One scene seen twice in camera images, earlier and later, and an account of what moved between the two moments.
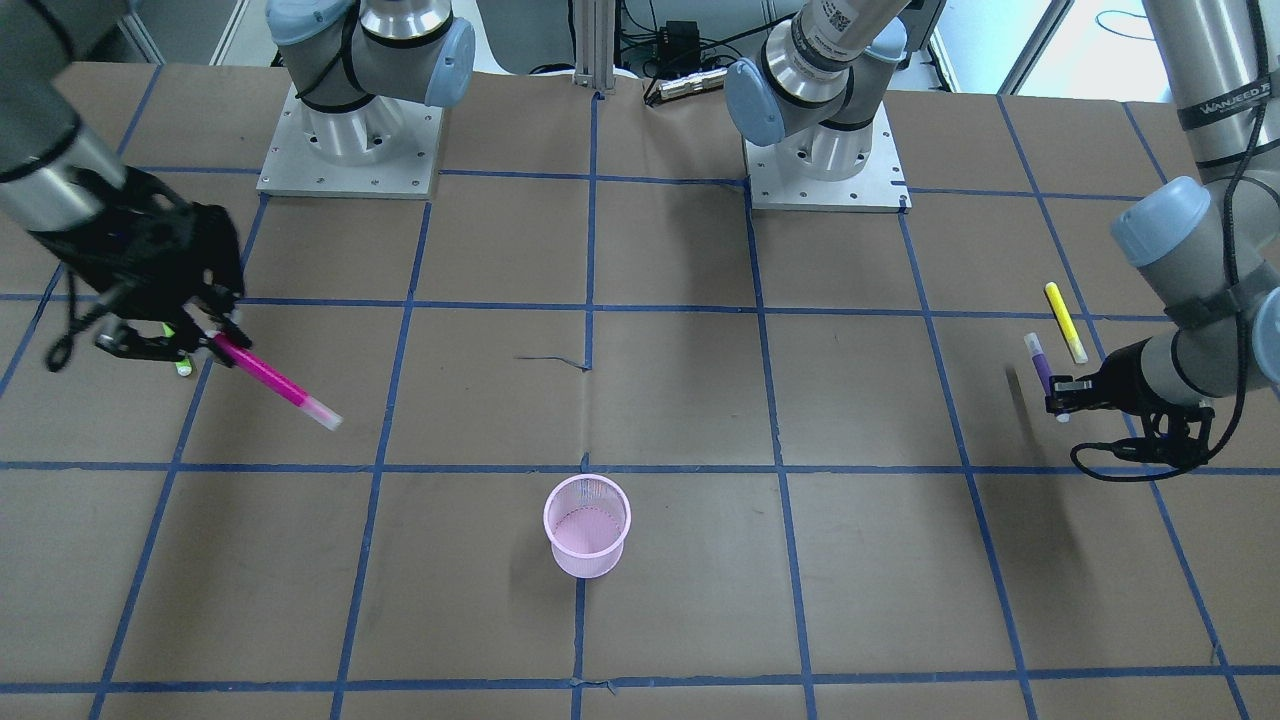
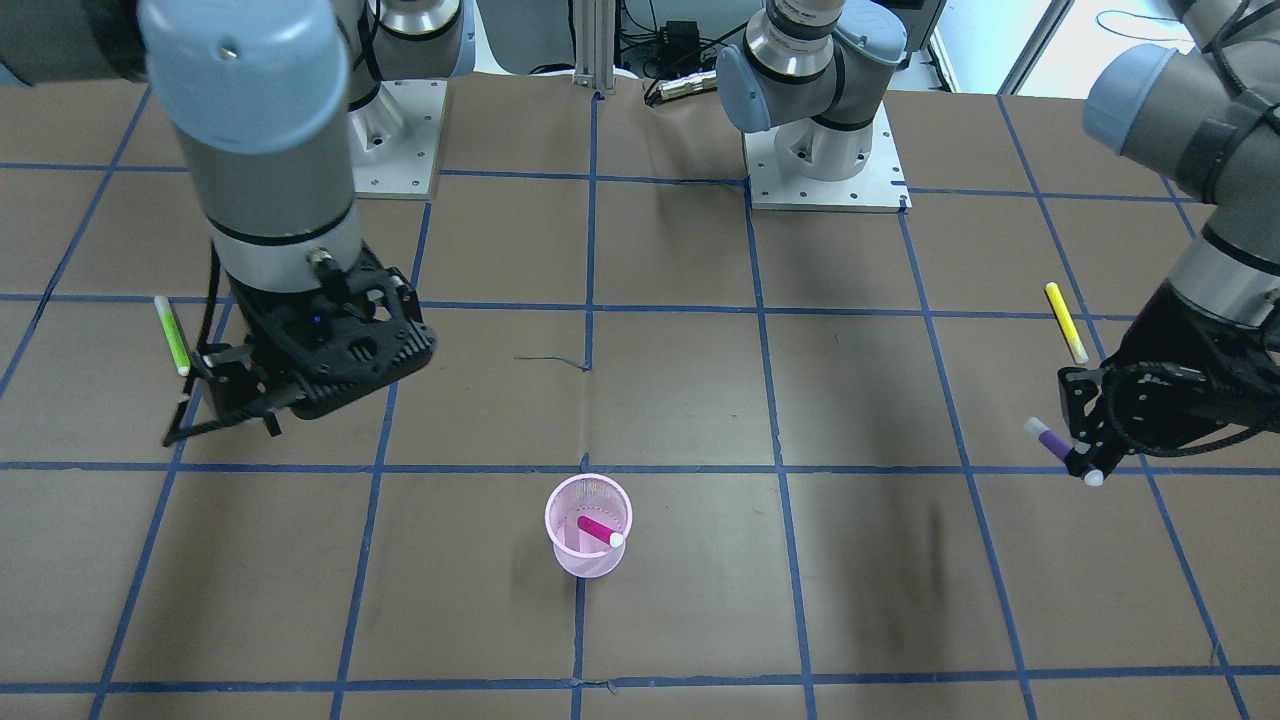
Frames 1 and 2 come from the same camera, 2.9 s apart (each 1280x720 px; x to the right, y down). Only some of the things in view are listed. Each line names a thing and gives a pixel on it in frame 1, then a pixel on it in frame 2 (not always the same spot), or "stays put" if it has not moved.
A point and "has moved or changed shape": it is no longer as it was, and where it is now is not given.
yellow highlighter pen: [1061, 313] stays put
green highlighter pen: [184, 366] stays put
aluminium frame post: [595, 30] stays put
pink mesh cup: [587, 518] stays put
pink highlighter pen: [279, 379] has moved or changed shape
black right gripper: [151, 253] to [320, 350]
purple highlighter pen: [1035, 347] to [1056, 445]
